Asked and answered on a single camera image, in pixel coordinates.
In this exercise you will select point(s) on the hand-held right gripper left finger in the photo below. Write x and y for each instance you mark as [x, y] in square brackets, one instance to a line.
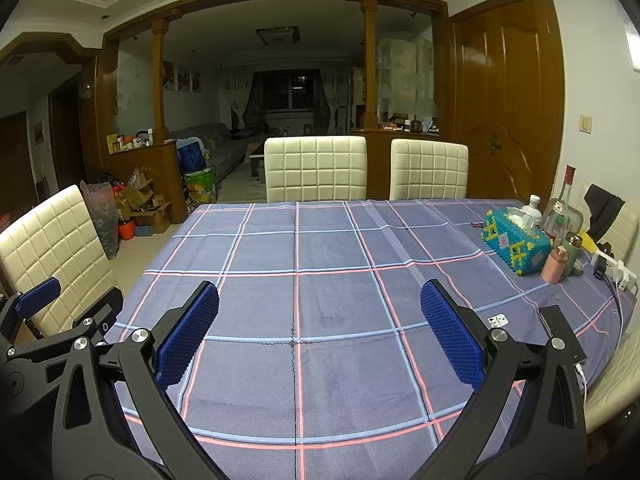
[187, 340]

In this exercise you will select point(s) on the yellow object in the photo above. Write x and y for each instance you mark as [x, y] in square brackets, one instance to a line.
[590, 244]

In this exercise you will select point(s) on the cluster of small boxes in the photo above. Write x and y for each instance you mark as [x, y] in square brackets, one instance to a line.
[407, 125]

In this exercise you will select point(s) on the red capped glass bottle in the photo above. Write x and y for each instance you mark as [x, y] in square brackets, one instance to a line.
[562, 205]

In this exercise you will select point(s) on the pile of cardboard boxes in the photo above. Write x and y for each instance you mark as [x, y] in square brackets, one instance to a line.
[145, 200]

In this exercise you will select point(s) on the white capped bottle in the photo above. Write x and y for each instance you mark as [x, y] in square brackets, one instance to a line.
[533, 205]

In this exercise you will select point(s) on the frosted glass partition panel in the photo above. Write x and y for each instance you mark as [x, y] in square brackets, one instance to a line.
[132, 90]
[400, 80]

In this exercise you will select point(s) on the white power strip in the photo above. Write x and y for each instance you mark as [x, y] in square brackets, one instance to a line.
[612, 265]

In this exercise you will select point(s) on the colourful shopping bag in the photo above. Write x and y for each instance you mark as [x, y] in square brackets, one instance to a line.
[201, 185]

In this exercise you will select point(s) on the dark window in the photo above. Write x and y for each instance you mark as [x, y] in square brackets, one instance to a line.
[290, 92]

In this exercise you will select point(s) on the pink thermos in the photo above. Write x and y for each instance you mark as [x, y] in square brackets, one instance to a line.
[555, 265]

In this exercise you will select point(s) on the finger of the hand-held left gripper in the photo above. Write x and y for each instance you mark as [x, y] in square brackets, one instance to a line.
[107, 310]
[37, 295]

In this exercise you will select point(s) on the coffee table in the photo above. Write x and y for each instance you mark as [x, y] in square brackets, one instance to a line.
[256, 152]

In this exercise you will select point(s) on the beaded tissue box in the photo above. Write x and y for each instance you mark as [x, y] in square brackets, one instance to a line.
[515, 247]

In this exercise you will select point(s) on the purple plaid tablecloth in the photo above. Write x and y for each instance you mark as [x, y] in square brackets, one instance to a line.
[325, 300]

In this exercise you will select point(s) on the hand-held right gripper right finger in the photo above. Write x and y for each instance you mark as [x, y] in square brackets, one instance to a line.
[452, 335]

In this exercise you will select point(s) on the dark wooden door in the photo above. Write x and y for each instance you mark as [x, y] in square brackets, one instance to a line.
[17, 160]

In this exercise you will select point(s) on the black cloth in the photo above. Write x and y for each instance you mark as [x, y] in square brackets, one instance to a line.
[602, 210]

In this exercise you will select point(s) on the clear plastic bag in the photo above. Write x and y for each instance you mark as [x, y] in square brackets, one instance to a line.
[100, 220]

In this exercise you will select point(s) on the row of small bottles and boxes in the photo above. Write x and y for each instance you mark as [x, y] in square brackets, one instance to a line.
[130, 142]

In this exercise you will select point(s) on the small blue box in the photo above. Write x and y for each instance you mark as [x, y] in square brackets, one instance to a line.
[145, 231]

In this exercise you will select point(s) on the cream quilted chair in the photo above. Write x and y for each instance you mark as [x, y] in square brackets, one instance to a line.
[428, 170]
[627, 230]
[315, 170]
[617, 385]
[55, 245]

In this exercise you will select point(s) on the blue bag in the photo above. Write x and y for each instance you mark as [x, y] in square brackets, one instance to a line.
[192, 155]

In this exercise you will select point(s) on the wooden column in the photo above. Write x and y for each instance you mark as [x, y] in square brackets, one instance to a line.
[369, 60]
[158, 85]

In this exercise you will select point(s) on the brown wooden door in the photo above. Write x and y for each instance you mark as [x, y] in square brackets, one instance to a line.
[505, 100]

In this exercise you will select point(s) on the patterned curtain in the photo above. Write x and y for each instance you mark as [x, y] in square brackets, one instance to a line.
[237, 90]
[332, 90]

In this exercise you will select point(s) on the black power bank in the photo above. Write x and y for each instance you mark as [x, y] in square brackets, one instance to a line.
[562, 332]

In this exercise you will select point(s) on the green thermos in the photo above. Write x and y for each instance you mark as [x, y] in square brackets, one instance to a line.
[575, 252]

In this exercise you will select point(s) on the orange bucket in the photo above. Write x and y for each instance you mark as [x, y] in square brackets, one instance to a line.
[126, 231]

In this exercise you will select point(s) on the grey sofa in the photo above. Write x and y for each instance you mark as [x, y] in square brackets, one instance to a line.
[225, 142]

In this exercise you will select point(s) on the row of wall pictures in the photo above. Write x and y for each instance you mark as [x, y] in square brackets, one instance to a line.
[182, 77]

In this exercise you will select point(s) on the wall light switch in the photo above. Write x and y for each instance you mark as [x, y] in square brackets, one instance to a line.
[586, 124]

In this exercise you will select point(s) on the small white printed card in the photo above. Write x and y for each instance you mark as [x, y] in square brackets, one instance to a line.
[498, 319]

